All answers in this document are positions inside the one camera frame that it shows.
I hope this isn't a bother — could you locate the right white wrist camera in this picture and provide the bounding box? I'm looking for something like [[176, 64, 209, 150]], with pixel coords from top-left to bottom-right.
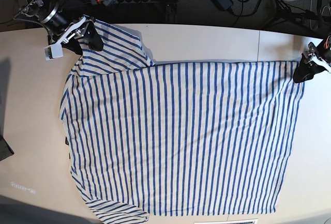
[[44, 17, 89, 61]]

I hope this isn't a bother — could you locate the blue white striped T-shirt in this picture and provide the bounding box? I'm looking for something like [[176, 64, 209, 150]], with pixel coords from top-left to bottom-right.
[[59, 21, 304, 223]]

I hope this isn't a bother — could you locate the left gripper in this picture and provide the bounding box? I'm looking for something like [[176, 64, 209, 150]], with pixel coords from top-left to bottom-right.
[[293, 41, 330, 83]]

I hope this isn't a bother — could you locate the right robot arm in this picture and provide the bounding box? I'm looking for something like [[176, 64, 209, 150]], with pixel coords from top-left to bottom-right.
[[13, 0, 103, 60]]

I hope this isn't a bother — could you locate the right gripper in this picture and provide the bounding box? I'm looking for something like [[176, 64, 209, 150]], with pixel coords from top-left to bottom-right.
[[38, 3, 103, 55]]

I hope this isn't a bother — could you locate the white label sticker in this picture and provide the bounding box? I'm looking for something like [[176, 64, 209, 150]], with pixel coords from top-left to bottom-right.
[[10, 182, 36, 194]]

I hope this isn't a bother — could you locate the dark cloth at left edge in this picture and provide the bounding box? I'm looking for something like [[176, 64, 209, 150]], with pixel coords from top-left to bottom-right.
[[0, 136, 14, 161]]

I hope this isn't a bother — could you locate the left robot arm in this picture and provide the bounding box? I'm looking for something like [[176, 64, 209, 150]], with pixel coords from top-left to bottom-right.
[[293, 34, 330, 83]]

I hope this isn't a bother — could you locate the black table clamp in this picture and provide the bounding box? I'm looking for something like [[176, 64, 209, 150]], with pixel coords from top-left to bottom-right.
[[165, 3, 177, 24]]

